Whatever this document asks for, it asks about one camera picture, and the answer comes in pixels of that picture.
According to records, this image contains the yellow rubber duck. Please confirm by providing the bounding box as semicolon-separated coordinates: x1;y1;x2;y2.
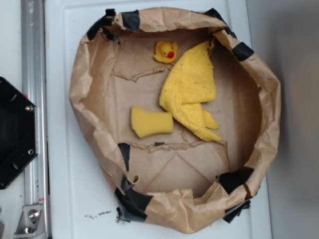
154;41;178;64

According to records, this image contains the yellow terry cloth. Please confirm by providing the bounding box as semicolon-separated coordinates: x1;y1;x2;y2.
159;41;221;141

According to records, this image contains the aluminium extrusion rail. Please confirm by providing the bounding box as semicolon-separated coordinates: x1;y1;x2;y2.
20;0;48;207

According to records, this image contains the metal corner bracket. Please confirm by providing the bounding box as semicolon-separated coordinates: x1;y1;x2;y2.
13;204;48;239

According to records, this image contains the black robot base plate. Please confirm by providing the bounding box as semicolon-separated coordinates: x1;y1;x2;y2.
0;77;37;190

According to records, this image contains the brown paper bag bin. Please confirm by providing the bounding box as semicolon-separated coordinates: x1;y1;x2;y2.
69;7;281;234

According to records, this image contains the yellow-green sponge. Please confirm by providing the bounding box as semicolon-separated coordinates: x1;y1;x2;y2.
131;106;174;139

